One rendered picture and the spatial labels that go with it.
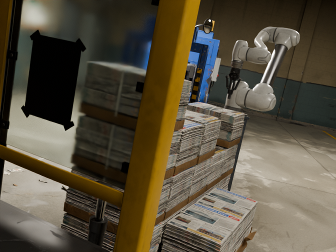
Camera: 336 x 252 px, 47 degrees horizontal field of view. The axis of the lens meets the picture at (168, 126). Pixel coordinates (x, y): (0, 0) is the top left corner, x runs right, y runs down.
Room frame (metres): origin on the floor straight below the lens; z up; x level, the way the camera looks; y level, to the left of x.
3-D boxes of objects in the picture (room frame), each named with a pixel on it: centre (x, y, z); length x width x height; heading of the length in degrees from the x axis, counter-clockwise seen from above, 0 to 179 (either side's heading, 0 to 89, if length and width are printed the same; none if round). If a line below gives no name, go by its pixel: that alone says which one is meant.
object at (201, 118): (2.22, -0.06, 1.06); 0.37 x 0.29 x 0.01; 67
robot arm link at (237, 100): (3.19, -0.52, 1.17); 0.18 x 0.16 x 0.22; 59
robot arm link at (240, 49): (2.97, -0.43, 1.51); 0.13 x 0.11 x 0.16; 59
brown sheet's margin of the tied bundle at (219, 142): (2.72, -0.42, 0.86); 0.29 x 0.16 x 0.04; 156
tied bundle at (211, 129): (2.21, -0.08, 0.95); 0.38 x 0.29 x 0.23; 67
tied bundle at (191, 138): (1.94, 0.04, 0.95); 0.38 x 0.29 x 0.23; 66
